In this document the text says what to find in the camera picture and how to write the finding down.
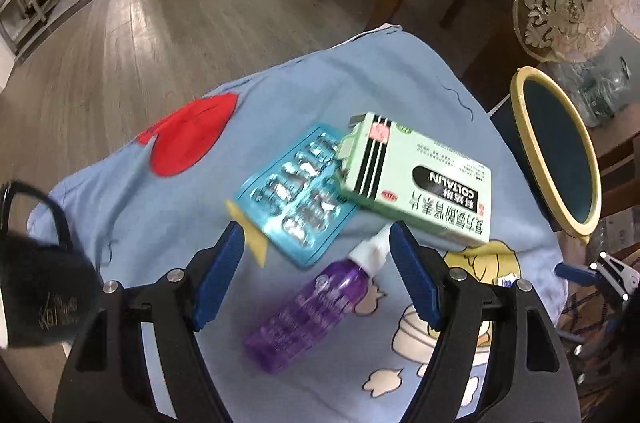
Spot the yellow rimmed teal trash bin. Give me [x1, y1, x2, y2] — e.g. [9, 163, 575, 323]
[491, 66, 602, 244]

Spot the light blue cartoon blanket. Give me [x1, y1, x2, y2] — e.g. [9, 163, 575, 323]
[51, 27, 567, 422]

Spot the purple spray bottle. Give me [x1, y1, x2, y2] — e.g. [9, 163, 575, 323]
[244, 225, 390, 373]

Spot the teal blister pill pack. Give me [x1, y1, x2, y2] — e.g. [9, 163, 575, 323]
[236, 123, 356, 269]

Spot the green medicine box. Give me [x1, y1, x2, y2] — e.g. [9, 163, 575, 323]
[334, 112, 492, 247]

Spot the black mug white inside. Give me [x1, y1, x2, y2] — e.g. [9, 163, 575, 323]
[1, 180, 102, 349]

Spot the clear water jug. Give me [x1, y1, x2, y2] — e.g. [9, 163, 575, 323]
[574, 57, 631, 128]

